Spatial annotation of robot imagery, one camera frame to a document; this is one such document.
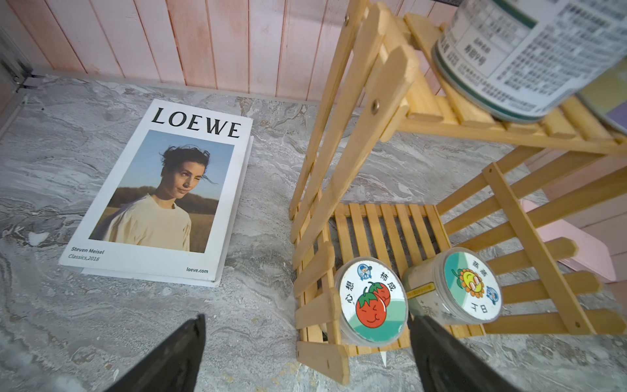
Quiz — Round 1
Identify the wooden slatted shelf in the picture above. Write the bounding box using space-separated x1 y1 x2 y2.
289 1 626 385

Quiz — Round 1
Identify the LOEWE magazine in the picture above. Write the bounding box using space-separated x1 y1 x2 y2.
60 100 254 287

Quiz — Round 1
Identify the green label tin can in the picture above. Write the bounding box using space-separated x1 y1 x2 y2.
432 0 626 123

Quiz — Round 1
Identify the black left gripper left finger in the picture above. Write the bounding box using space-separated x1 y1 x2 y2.
108 314 206 391

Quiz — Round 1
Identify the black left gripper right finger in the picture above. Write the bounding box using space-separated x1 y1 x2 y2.
409 316 518 392

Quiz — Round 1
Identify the pink flat case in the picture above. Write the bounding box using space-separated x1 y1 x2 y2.
537 197 626 283

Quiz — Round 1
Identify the sunflower seed jar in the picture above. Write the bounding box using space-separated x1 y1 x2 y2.
402 248 503 325

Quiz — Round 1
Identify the tomato seed jar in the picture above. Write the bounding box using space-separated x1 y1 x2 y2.
335 257 408 348

